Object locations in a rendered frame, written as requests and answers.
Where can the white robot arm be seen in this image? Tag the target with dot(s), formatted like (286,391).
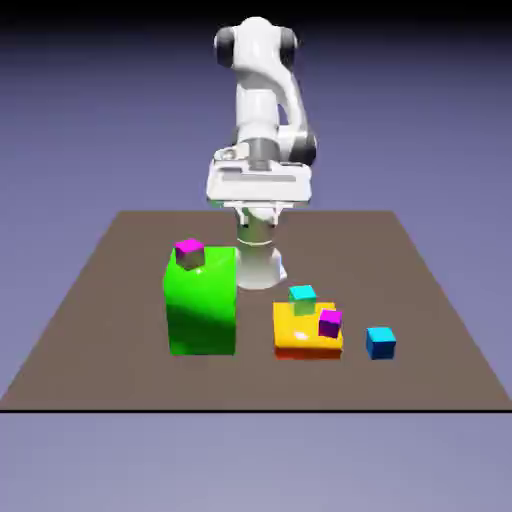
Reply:
(260,72)

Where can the small cyan cube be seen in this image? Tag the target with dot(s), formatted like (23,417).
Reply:
(302,299)

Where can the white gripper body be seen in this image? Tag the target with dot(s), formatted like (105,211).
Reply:
(259,188)

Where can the large green box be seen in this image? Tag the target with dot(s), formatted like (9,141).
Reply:
(200,300)

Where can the small blue cube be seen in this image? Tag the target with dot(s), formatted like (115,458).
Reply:
(380,343)

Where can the small magenta cube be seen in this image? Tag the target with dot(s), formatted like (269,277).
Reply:
(330,323)
(189,253)

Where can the large orange box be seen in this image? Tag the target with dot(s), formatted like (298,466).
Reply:
(300,334)

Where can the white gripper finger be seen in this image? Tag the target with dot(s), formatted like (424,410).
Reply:
(242,216)
(275,216)

